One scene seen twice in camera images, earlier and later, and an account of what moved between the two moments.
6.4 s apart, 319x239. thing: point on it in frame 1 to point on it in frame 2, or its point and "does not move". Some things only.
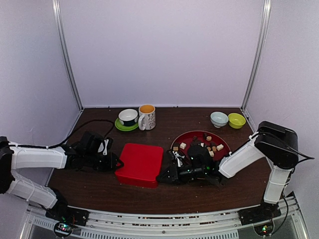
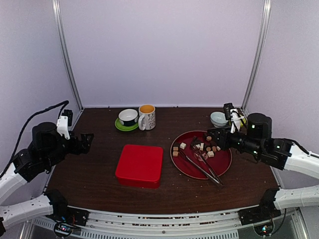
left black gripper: [112, 166] to [85, 147]
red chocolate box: [137, 182] does not move
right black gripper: [174, 178] to [223, 142]
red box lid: [141, 161] does not move
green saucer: [121, 127] does not move
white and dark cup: [128, 117] does not move
